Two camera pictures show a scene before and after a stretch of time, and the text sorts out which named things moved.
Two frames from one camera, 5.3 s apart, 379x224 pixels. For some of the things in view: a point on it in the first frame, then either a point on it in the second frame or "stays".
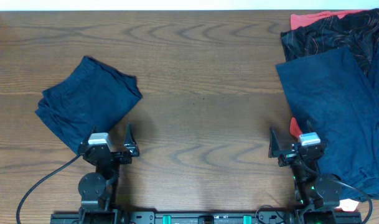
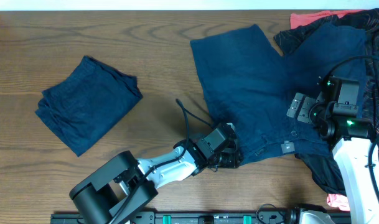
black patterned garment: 361,32 -> 325,169
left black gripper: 131,149 -> 236,158
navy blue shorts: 348,106 -> 248,83
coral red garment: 297,20 stays
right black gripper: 287,155 -> 303,113
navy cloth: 95,95 stays
